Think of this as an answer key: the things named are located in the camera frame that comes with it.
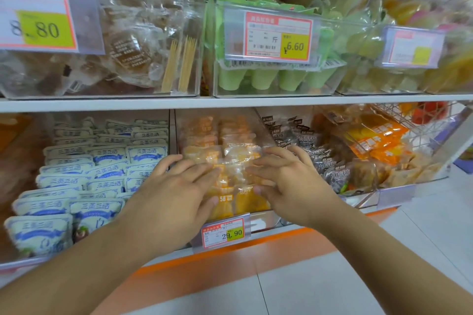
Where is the person's right hand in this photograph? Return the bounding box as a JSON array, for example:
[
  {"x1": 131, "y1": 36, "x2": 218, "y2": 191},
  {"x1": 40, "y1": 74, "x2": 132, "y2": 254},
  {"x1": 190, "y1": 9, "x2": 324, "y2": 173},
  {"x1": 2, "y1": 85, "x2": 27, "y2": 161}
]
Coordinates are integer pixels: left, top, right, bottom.
[{"x1": 245, "y1": 145, "x2": 349, "y2": 234}]

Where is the person's left hand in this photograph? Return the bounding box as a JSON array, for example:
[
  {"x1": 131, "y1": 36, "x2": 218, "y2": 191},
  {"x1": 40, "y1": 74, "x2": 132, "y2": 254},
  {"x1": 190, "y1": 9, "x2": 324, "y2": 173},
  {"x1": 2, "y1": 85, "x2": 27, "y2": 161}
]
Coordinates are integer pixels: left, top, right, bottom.
[{"x1": 119, "y1": 154, "x2": 222, "y2": 257}]

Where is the clear-wrapped orange snack packet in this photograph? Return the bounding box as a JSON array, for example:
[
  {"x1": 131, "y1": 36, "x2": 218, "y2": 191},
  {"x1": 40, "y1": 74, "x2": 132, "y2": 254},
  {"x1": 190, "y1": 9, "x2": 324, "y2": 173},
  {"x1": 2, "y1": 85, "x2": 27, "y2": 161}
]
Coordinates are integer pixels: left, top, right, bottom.
[{"x1": 205, "y1": 144, "x2": 268, "y2": 195}]

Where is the person's right forearm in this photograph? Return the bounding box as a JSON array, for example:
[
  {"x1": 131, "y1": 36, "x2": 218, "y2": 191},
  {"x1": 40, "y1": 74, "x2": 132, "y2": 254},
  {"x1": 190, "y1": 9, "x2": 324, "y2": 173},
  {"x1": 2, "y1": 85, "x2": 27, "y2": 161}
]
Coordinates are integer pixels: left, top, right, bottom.
[{"x1": 314, "y1": 197, "x2": 473, "y2": 315}]

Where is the person's left forearm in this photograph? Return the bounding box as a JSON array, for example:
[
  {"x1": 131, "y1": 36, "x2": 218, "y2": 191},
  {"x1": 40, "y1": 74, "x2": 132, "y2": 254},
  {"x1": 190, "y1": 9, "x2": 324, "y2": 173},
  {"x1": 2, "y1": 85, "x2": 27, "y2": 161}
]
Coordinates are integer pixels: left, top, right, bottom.
[{"x1": 0, "y1": 215, "x2": 174, "y2": 315}]

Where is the pile of black snack packets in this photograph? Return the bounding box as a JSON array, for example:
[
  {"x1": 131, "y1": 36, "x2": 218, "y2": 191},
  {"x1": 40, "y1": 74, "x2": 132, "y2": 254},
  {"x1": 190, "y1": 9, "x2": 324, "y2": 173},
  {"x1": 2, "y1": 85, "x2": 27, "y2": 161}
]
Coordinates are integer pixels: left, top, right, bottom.
[{"x1": 260, "y1": 115, "x2": 352, "y2": 194}]

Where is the small red-framed price tag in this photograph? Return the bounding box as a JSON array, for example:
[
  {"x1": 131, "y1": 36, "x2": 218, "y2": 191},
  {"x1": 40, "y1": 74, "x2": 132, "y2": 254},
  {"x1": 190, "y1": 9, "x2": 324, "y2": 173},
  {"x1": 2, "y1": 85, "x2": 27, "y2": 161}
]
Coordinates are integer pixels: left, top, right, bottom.
[{"x1": 201, "y1": 217, "x2": 246, "y2": 251}]

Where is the pile of orange snack packets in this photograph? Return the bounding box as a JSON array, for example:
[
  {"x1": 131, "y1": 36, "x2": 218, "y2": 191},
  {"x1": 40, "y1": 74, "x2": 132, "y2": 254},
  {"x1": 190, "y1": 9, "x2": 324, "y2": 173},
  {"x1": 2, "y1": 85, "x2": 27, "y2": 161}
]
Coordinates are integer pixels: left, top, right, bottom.
[{"x1": 179, "y1": 115, "x2": 272, "y2": 221}]

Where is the white shelf board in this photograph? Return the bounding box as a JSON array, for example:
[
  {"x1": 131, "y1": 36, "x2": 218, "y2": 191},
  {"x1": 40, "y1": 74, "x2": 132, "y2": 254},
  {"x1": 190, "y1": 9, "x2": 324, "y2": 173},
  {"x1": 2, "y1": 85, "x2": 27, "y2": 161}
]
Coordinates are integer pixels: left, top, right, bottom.
[{"x1": 0, "y1": 94, "x2": 473, "y2": 113}]

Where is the clear bin with green jellies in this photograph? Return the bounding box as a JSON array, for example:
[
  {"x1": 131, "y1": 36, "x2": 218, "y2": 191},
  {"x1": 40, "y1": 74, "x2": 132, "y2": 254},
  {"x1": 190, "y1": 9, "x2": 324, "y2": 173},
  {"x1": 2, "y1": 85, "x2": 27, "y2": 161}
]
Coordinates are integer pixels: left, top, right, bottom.
[{"x1": 211, "y1": 0, "x2": 347, "y2": 98}]

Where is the pile of white blue packets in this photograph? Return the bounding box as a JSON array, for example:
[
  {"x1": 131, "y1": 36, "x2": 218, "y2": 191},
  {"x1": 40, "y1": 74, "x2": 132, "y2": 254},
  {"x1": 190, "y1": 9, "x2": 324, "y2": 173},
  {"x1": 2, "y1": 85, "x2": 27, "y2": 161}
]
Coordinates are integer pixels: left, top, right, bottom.
[{"x1": 4, "y1": 117, "x2": 170, "y2": 258}]

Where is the pile of orange yellow packets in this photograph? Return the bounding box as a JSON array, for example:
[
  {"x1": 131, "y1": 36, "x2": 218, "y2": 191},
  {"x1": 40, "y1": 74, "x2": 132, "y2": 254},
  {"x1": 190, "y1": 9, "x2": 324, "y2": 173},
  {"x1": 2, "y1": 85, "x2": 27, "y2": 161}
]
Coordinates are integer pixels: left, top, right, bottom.
[{"x1": 333, "y1": 113, "x2": 414, "y2": 168}]

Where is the pile of green jelly packets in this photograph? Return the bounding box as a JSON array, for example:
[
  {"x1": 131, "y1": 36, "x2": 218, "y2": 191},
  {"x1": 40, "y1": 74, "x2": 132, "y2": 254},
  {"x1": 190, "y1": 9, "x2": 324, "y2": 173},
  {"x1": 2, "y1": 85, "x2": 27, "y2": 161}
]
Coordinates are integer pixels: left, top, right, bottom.
[{"x1": 212, "y1": 0, "x2": 342, "y2": 92}]

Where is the toothpick bundle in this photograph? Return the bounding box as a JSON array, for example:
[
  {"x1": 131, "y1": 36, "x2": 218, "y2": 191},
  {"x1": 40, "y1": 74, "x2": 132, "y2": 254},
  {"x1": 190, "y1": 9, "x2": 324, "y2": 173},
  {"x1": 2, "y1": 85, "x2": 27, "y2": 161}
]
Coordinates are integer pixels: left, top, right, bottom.
[
  {"x1": 178, "y1": 35, "x2": 197, "y2": 93},
  {"x1": 161, "y1": 40, "x2": 182, "y2": 94}
]

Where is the clear bin with yellow packets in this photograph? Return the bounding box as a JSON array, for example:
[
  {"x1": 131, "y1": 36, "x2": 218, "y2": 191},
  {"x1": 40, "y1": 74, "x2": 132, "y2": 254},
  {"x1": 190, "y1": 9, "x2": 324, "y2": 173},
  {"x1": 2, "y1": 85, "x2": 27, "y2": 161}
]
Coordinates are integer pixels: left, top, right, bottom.
[{"x1": 336, "y1": 0, "x2": 473, "y2": 96}]

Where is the large clear plastic bin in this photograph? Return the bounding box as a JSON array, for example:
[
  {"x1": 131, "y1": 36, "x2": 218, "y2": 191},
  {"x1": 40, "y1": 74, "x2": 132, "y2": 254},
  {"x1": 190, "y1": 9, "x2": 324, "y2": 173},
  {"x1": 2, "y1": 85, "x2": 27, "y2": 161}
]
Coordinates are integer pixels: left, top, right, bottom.
[{"x1": 0, "y1": 0, "x2": 207, "y2": 100}]

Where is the clear empty tag holder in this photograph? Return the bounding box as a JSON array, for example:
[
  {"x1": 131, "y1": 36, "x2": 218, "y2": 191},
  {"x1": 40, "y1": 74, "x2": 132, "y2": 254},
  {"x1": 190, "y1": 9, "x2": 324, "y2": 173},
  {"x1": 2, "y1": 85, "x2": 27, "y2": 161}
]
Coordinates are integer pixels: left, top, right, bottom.
[{"x1": 376, "y1": 184, "x2": 416, "y2": 210}]

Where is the pile of beige snack packets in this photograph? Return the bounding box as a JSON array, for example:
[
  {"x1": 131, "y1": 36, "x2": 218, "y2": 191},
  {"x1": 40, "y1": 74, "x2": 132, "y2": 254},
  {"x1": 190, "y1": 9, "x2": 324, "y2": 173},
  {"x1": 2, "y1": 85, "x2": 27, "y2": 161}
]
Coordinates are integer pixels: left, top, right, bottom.
[{"x1": 349, "y1": 152, "x2": 444, "y2": 191}]

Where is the red-framed price tag in holder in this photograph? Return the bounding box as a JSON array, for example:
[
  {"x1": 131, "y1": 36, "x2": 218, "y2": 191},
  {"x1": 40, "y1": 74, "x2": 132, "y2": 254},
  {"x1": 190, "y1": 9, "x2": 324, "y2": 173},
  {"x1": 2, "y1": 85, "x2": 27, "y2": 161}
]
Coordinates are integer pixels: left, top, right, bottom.
[{"x1": 223, "y1": 6, "x2": 322, "y2": 68}]

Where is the pile of clear-wrapped brown snacks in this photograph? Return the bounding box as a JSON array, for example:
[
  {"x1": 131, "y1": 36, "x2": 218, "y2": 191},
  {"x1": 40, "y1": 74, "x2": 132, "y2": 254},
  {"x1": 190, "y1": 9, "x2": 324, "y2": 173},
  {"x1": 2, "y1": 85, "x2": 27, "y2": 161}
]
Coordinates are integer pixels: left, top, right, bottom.
[{"x1": 0, "y1": 0, "x2": 204, "y2": 95}]

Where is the blurred price tag in holder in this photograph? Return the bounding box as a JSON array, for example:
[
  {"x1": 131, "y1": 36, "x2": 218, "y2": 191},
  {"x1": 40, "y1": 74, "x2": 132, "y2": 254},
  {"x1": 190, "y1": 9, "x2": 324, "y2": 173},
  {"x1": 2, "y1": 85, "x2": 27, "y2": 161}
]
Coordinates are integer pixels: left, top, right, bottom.
[{"x1": 376, "y1": 26, "x2": 446, "y2": 69}]

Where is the pile of yellow green packets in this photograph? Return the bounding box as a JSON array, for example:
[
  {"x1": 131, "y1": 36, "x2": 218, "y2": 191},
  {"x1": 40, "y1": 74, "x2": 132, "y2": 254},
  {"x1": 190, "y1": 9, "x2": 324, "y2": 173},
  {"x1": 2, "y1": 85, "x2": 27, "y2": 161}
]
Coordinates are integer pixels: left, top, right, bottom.
[{"x1": 338, "y1": 0, "x2": 473, "y2": 93}]

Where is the large red-framed price tag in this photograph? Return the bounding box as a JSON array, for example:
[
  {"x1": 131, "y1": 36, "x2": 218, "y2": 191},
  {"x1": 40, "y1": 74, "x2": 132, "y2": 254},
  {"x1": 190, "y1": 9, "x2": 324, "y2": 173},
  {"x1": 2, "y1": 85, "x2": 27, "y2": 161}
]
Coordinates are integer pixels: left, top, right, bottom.
[{"x1": 0, "y1": 0, "x2": 79, "y2": 51}]

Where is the white wire basket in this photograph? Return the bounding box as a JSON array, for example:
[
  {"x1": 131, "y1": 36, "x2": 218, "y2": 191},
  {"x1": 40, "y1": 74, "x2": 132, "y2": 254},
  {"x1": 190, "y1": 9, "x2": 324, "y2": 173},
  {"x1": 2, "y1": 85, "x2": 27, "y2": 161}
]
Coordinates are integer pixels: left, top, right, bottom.
[{"x1": 370, "y1": 101, "x2": 473, "y2": 155}]

